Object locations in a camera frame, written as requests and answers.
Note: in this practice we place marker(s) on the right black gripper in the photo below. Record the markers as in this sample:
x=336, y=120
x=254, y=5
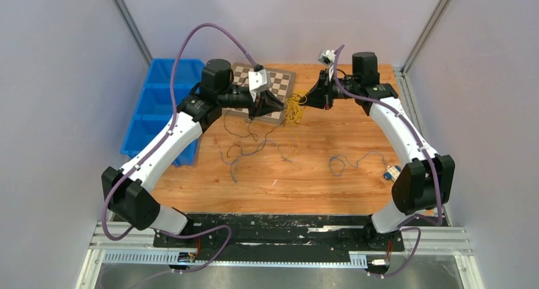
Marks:
x=321, y=95

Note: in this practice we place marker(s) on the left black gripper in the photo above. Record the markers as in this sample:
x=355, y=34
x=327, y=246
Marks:
x=266, y=103

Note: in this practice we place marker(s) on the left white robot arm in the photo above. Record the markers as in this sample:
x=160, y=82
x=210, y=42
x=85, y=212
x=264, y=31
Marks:
x=127, y=190

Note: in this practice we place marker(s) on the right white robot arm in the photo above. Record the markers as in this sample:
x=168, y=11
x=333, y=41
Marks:
x=426, y=177

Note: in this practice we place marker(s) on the checkerboard calibration board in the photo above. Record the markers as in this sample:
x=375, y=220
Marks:
x=282, y=84

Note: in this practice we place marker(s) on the white blue toy block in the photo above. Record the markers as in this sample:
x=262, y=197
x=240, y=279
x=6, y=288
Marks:
x=392, y=172

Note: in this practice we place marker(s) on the blue plastic bin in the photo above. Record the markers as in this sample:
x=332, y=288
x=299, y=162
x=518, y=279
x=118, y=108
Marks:
x=154, y=106

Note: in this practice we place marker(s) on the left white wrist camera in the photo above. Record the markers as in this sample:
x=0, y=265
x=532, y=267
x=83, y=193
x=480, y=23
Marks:
x=259, y=81

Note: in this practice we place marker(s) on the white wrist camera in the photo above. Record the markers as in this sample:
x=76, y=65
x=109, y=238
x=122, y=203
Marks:
x=327, y=57
x=259, y=81

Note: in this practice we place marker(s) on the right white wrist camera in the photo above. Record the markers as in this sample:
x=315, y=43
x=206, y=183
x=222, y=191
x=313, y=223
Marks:
x=327, y=57

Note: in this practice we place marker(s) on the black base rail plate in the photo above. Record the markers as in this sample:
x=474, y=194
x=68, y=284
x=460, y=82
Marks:
x=282, y=238

